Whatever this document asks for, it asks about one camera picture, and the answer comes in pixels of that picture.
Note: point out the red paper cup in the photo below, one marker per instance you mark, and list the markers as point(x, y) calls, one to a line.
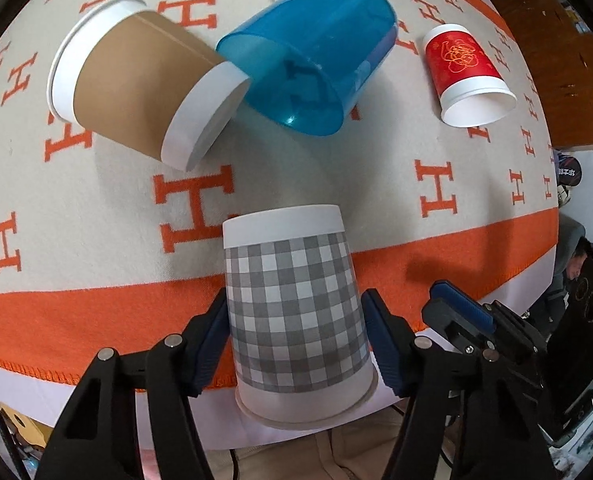
point(471, 92)

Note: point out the orange beige H-pattern blanket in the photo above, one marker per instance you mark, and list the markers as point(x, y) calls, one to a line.
point(103, 246)

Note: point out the brown sleeve paper cup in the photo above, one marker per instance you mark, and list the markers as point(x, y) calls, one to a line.
point(133, 76)

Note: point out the blue translucent plastic cup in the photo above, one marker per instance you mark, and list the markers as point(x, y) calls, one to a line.
point(309, 60)

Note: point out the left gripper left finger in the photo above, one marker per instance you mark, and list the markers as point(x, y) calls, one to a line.
point(179, 368)

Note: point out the grey plaid paper cup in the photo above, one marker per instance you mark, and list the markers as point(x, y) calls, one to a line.
point(300, 341)

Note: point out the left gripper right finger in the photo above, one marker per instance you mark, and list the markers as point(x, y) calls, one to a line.
point(412, 366)

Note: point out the dark wooden cabinet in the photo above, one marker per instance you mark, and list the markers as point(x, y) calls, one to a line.
point(561, 63)

